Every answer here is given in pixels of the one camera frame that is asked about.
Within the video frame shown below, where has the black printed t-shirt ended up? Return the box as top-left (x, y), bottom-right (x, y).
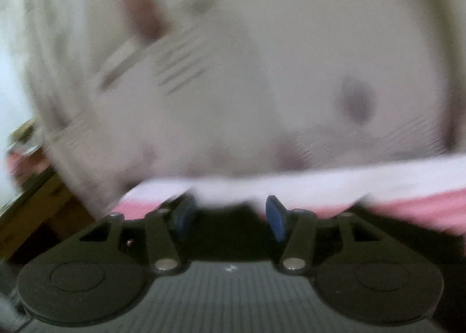
top-left (119, 197), bottom-right (466, 319)

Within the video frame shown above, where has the dark wooden furniture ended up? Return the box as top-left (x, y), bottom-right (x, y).
top-left (1, 120), bottom-right (96, 264)

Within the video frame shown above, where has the pink checkered bed sheet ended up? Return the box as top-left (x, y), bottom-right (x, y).
top-left (6, 150), bottom-right (466, 239)

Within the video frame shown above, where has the beige leaf pattern curtain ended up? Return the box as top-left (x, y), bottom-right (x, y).
top-left (1, 0), bottom-right (465, 213)

